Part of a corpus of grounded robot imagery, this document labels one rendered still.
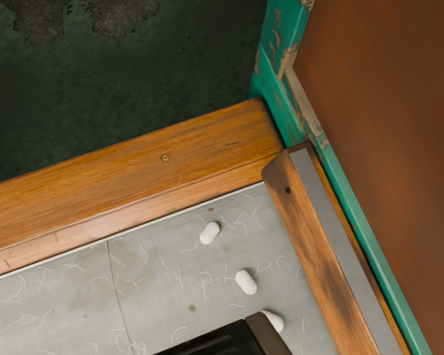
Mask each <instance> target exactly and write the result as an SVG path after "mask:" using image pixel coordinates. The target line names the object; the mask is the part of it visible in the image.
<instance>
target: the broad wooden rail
mask: <svg viewBox="0 0 444 355"><path fill-rule="evenodd" d="M285 148H286V147H285V145H284V143H283V141H282V138H281V136H280V134H279V131H278V129H277V127H276V125H275V124H274V121H273V119H272V117H271V114H270V112H269V110H268V108H267V105H266V103H265V101H264V99H263V98H262V97H261V96H258V97H256V98H253V99H249V100H246V101H242V102H240V103H237V104H234V105H231V106H228V107H225V108H221V109H219V110H216V111H213V112H210V113H207V114H204V115H201V116H198V117H195V118H192V119H189V120H185V121H183V122H180V123H177V124H174V125H171V126H168V127H164V128H161V129H159V130H155V131H152V132H149V133H146V134H144V135H140V136H138V137H134V138H131V139H128V140H125V141H123V142H119V143H117V144H113V145H110V146H108V147H104V148H102V149H98V150H96V151H92V152H89V153H87V154H83V155H81V156H77V157H74V158H71V159H68V160H65V161H61V162H59V163H55V164H53V165H50V166H47V167H44V168H40V169H38V170H34V171H32V172H29V173H26V174H23V175H19V176H17V177H13V178H11V179H8V180H4V181H2V182H0V276H2V275H5V274H8V273H11V272H13V271H16V270H20V269H21V268H25V267H28V266H31V265H33V264H36V263H39V262H41V261H45V260H47V259H50V258H53V257H54V256H58V255H61V254H64V253H66V252H69V251H72V250H74V249H78V248H80V247H83V246H86V245H88V244H91V243H94V242H97V241H99V240H102V239H105V238H107V237H111V236H113V235H116V234H119V233H121V232H124V231H127V230H131V229H133V228H136V227H139V226H141V225H144V224H147V223H150V222H152V221H155V220H158V219H160V218H164V217H166V216H169V215H172V214H174V213H177V212H180V211H183V210H186V209H188V208H191V207H194V206H197V205H199V204H202V203H205V202H207V201H211V200H213V199H216V198H219V197H222V196H224V195H227V194H230V193H232V192H236V191H238V190H240V189H244V188H247V187H250V186H252V185H255V184H258V183H260V182H264V181H263V178H262V176H261V172H262V169H263V168H264V167H265V166H266V165H267V164H268V163H269V162H270V161H271V160H273V159H274V158H275V157H276V156H278V155H279V154H280V153H281V152H282V151H283V150H285Z"/></svg>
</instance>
